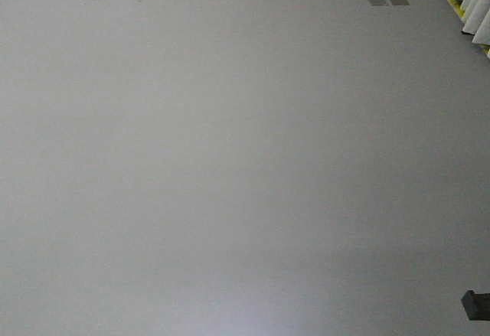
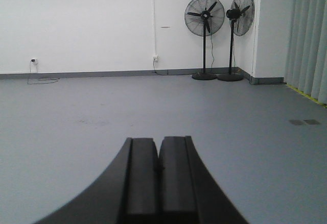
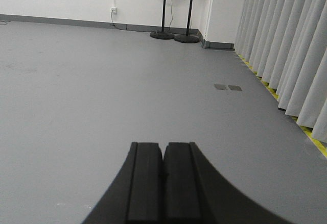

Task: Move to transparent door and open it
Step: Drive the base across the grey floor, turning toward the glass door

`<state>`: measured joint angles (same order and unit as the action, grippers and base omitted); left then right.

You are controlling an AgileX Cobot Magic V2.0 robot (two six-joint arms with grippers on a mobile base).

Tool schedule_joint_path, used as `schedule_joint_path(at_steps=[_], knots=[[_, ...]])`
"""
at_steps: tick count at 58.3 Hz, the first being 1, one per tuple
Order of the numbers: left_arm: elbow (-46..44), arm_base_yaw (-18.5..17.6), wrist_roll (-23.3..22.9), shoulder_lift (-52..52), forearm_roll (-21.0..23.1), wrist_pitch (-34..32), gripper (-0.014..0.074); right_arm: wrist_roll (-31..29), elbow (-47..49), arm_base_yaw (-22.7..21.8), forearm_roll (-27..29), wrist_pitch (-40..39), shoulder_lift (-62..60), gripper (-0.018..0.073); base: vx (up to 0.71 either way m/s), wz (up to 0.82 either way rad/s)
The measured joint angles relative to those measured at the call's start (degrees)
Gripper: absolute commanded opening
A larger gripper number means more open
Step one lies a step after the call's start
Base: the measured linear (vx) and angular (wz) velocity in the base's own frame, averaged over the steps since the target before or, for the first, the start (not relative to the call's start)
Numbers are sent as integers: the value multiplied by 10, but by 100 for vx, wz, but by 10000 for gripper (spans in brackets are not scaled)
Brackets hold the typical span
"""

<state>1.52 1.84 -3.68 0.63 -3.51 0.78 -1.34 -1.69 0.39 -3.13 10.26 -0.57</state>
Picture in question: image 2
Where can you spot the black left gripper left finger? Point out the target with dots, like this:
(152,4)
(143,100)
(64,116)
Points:
(125,192)

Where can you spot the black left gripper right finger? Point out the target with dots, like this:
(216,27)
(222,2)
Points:
(188,192)

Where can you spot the grey pleated curtain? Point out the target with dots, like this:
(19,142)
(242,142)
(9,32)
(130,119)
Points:
(306,59)

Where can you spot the white wall socket left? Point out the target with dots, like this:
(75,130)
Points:
(34,61)

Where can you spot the black pedestal fan left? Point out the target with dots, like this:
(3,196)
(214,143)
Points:
(204,18)

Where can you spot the black pedestal fan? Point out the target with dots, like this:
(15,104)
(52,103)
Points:
(240,15)
(204,18)

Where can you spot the black pedestal fan right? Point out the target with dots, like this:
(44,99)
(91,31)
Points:
(240,15)

